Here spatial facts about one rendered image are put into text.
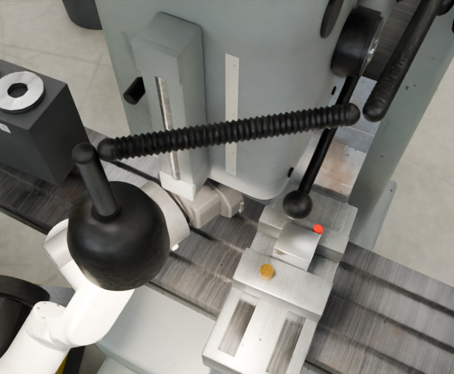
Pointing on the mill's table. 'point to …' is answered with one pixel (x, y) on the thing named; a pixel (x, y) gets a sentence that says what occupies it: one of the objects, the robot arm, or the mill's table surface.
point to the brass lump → (266, 271)
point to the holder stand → (27, 119)
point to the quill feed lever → (358, 36)
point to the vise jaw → (283, 285)
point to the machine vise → (226, 337)
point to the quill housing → (242, 73)
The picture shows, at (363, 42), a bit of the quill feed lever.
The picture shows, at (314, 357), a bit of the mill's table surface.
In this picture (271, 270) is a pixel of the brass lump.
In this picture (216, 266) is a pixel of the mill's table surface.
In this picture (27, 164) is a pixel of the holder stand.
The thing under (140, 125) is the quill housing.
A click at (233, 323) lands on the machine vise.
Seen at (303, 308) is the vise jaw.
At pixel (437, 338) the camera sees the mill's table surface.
